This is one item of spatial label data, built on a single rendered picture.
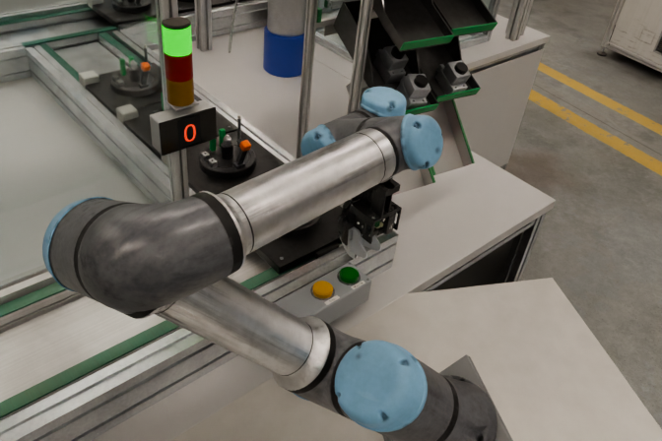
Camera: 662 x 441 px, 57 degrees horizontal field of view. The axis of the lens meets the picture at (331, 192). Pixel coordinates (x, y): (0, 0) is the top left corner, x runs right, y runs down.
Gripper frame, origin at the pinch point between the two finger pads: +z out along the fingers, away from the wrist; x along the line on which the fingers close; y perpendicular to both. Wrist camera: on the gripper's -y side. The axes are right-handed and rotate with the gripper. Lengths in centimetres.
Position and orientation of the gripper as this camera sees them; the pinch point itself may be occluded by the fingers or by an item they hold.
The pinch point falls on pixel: (352, 250)
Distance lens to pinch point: 120.9
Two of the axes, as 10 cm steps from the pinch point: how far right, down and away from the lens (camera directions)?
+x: 7.5, -3.3, 5.7
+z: -0.9, 8.0, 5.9
